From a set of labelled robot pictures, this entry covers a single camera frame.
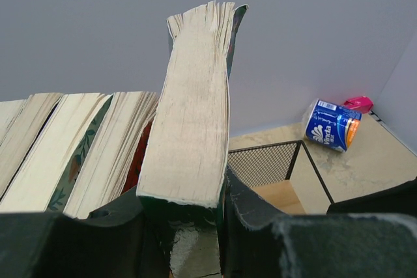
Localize red patterned book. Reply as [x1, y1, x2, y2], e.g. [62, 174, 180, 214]
[63, 91, 158, 219]

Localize Little Women book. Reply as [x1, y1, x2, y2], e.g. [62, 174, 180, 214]
[1, 93, 111, 213]

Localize dark Edward Tulane book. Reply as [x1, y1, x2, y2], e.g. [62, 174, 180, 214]
[1, 92, 63, 194]

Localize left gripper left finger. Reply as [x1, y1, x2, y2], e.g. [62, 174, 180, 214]
[1, 188, 169, 278]

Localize wood and wire shelf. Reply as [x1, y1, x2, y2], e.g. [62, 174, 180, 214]
[228, 140, 334, 215]

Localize blue 26-storey treehouse book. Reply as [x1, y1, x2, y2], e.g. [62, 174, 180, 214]
[0, 99, 27, 143]

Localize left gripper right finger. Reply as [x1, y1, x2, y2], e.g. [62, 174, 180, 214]
[223, 171, 416, 277]

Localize pink stapler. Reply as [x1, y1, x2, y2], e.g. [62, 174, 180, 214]
[343, 96, 373, 114]

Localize green coin book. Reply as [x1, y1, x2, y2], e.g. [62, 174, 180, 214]
[136, 1, 248, 277]

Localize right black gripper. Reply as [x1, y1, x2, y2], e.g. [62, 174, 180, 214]
[326, 178, 416, 215]

